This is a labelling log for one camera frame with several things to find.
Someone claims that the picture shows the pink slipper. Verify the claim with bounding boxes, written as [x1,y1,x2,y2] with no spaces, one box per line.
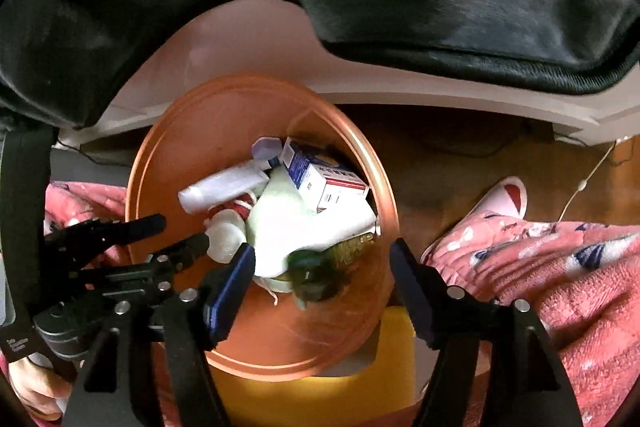
[422,177,528,264]

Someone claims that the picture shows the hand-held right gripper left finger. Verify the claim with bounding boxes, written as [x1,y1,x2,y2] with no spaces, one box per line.
[62,243,257,427]

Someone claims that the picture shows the white tissue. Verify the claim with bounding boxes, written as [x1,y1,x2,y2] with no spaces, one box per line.
[246,167,378,293]

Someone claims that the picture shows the small purple case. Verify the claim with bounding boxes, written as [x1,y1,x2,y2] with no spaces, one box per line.
[251,137,282,160]

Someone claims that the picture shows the thin white cable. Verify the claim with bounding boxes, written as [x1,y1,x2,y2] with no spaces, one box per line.
[559,139,619,224]

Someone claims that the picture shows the pink patterned pyjama leg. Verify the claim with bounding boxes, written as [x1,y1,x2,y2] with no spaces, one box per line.
[422,209,640,427]
[44,181,132,268]

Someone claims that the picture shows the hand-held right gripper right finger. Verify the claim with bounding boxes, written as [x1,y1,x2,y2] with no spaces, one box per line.
[389,239,583,427]

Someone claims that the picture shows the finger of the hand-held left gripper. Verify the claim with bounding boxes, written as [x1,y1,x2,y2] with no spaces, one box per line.
[75,232,212,290]
[47,214,167,258]

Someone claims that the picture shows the white tube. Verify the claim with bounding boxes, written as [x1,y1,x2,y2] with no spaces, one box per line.
[178,158,271,214]

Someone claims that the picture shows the orange plastic bin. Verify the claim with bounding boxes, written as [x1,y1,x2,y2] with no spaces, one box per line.
[125,74,401,383]

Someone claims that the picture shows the white bed frame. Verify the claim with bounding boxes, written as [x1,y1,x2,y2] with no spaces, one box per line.
[57,4,640,148]

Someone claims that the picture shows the blue and white carton box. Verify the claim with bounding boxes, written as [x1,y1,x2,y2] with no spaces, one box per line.
[281,137,371,212]

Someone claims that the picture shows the person's left hand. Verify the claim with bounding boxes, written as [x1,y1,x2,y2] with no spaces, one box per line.
[7,352,77,420]

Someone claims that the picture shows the yellow stool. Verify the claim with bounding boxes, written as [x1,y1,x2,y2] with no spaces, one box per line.
[210,306,426,427]

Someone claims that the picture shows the green bottle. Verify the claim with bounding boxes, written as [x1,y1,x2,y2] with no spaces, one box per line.
[287,232,379,310]

